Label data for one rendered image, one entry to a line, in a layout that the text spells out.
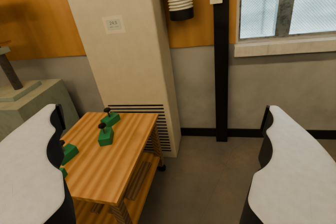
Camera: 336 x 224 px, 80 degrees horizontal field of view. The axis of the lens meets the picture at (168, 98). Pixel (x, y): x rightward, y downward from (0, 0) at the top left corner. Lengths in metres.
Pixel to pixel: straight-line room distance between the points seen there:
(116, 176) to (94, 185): 0.11
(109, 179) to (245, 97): 1.19
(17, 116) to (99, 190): 0.89
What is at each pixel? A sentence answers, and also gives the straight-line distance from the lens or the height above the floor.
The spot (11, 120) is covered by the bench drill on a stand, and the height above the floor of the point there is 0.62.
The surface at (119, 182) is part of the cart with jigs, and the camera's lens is 1.04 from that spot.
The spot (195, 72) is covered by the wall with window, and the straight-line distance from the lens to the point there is 1.63.
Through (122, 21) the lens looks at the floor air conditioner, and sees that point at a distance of 1.31.
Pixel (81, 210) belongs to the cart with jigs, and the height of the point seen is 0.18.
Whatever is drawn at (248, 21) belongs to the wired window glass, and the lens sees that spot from 1.60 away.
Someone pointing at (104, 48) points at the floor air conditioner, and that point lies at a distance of 1.41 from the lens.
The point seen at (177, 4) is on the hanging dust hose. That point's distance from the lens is 1.31.
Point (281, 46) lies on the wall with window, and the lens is 1.55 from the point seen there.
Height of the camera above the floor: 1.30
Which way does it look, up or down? 30 degrees down
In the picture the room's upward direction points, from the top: 9 degrees counter-clockwise
